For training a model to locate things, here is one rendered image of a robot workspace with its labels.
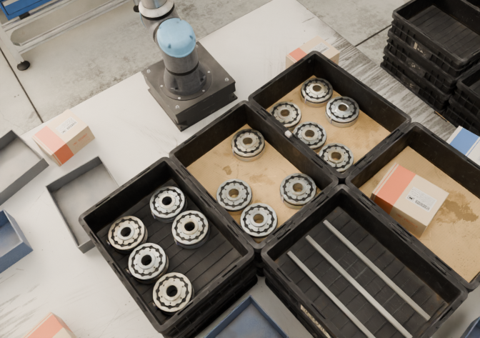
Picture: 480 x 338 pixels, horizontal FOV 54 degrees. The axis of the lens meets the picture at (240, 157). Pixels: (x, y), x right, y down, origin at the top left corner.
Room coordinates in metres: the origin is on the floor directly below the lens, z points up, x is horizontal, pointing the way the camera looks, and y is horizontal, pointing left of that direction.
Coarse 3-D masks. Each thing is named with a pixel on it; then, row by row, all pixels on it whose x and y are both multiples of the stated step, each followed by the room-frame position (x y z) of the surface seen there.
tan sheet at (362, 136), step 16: (288, 96) 0.99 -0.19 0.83; (336, 96) 0.96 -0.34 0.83; (304, 112) 0.92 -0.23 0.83; (320, 112) 0.91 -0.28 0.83; (336, 128) 0.84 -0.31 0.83; (352, 128) 0.83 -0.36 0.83; (368, 128) 0.82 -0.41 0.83; (384, 128) 0.81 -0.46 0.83; (352, 144) 0.77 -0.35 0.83; (368, 144) 0.76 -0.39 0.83
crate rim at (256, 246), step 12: (252, 108) 0.89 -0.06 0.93; (216, 120) 0.86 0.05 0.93; (264, 120) 0.83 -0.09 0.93; (204, 132) 0.83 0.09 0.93; (180, 144) 0.79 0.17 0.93; (312, 156) 0.68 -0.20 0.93; (180, 168) 0.71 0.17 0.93; (324, 168) 0.64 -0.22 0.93; (192, 180) 0.67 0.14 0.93; (336, 180) 0.60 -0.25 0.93; (204, 192) 0.62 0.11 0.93; (324, 192) 0.57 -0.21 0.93; (216, 204) 0.58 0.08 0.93; (312, 204) 0.54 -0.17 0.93; (228, 216) 0.54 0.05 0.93; (300, 216) 0.51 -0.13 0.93; (252, 240) 0.47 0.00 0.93; (264, 240) 0.46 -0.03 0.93
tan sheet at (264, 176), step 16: (224, 144) 0.84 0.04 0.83; (208, 160) 0.79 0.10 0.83; (224, 160) 0.78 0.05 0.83; (240, 160) 0.77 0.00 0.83; (256, 160) 0.76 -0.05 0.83; (272, 160) 0.76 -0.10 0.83; (208, 176) 0.73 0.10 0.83; (224, 176) 0.73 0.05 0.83; (240, 176) 0.72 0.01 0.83; (256, 176) 0.71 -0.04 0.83; (272, 176) 0.70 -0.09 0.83; (256, 192) 0.65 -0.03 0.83; (272, 192) 0.65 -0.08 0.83; (272, 208) 0.60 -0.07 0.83; (288, 208) 0.59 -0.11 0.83; (240, 224) 0.56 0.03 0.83
